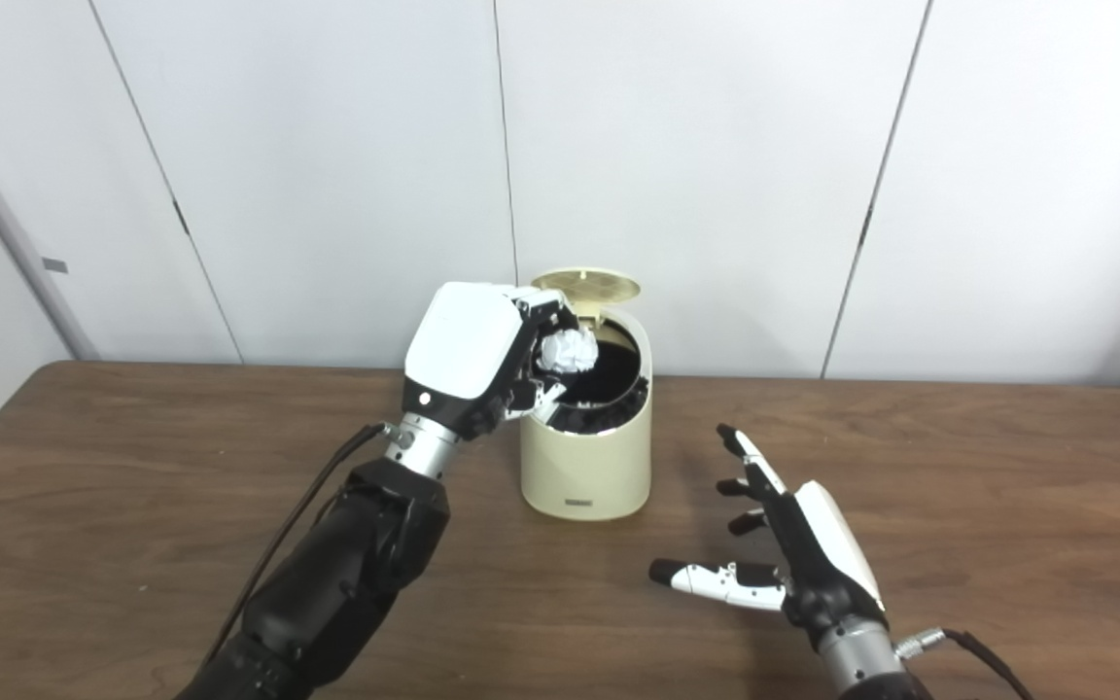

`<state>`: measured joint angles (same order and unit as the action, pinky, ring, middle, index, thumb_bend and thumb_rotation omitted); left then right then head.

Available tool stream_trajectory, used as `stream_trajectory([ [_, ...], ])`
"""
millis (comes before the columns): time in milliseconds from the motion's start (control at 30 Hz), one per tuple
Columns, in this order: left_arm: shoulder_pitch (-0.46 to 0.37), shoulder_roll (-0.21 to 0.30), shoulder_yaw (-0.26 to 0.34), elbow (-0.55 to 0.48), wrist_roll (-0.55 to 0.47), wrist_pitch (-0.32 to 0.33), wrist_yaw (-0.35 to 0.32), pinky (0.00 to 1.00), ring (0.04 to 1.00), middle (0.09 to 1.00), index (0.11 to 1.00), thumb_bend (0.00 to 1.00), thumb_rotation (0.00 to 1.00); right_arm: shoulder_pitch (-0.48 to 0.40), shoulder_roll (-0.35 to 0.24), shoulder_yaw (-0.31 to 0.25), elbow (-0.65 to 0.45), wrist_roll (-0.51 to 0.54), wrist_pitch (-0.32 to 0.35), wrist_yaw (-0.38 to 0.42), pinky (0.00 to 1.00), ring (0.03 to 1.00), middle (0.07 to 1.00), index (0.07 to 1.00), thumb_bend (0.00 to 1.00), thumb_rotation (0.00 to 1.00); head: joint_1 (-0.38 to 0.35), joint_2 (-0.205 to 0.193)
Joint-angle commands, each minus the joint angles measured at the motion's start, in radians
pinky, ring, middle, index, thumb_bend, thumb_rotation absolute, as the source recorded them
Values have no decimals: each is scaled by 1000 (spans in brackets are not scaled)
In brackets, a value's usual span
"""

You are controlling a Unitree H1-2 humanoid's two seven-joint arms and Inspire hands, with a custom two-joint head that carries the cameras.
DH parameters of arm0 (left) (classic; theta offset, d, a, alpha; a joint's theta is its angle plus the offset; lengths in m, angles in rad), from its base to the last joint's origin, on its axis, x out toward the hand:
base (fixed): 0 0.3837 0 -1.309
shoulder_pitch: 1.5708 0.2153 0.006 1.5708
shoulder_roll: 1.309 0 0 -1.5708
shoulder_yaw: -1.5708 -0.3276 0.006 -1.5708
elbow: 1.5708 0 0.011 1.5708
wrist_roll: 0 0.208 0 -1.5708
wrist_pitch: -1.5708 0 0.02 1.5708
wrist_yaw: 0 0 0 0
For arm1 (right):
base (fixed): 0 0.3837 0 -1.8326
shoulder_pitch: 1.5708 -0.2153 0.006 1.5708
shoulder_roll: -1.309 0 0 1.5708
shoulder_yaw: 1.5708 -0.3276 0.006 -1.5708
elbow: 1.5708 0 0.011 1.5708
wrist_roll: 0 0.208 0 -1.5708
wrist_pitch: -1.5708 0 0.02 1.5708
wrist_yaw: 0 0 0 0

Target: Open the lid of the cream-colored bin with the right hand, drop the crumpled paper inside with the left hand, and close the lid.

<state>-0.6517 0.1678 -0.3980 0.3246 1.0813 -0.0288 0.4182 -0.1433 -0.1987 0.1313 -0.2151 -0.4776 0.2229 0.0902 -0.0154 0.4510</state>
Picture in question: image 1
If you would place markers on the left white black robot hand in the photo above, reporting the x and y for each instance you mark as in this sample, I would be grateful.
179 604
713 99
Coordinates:
463 340

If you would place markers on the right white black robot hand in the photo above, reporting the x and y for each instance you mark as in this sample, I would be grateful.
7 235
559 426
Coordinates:
822 554

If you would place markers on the white paper ball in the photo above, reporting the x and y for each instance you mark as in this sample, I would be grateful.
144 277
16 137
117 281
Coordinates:
568 352

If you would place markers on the cream round bin lid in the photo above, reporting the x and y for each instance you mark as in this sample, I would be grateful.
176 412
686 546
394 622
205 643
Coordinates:
584 285

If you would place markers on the cream-colored bin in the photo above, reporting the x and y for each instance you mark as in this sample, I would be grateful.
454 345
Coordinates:
589 472

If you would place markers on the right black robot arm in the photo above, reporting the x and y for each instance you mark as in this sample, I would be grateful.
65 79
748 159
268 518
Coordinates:
861 666

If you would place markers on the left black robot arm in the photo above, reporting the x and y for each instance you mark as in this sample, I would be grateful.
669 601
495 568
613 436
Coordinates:
346 574

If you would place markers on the black bin liner bag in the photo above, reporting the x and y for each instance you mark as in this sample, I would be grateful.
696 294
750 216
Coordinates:
609 384

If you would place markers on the small grey wall label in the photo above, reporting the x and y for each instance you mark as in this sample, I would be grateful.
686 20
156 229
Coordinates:
54 264

